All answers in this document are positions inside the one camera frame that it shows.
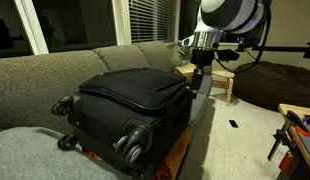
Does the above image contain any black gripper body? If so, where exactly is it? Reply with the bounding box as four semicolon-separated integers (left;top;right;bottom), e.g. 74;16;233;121
190;49;217;79

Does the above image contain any black fabric suitcase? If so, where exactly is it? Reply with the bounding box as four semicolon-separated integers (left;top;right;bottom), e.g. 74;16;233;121
50;67;195;178

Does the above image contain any green potted plant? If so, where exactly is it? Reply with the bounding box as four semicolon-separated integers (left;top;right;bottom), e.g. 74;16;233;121
177;41;194;65

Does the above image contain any small wooden side table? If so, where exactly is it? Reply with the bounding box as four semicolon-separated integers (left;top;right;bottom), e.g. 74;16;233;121
174;63;198;83

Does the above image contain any round wooden stool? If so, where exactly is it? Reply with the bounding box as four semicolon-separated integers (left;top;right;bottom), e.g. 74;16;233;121
211;69;236;106

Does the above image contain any black phone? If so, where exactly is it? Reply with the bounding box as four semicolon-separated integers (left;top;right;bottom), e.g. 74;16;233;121
228;119;240;129

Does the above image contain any white window blind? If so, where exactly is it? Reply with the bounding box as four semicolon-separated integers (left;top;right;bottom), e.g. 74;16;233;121
128;0;178;44

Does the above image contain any dark brown bean bag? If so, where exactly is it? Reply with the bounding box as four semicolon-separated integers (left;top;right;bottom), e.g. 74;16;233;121
232;60;310;113

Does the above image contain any black boom rod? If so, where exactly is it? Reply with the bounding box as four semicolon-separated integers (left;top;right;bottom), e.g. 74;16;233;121
251;41;310;60

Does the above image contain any black metal table clamp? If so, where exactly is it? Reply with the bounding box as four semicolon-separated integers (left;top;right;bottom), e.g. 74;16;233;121
267;109;310;162

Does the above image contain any light wooden table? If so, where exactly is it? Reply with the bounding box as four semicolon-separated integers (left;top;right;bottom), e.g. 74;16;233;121
277;103;310;180

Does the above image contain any grey fabric sofa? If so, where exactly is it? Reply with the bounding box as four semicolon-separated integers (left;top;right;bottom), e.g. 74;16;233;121
0;40;215;180

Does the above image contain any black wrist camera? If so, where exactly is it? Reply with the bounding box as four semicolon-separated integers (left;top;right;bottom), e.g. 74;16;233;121
215;48;241;63

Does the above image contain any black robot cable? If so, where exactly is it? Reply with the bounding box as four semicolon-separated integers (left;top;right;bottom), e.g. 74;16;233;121
214;0;273;74

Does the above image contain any red clamp handle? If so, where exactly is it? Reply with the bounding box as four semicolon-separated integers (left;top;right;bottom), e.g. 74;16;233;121
278;149;295;173

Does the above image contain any white window frame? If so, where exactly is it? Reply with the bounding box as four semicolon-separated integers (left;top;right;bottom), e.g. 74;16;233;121
13;0;181;56

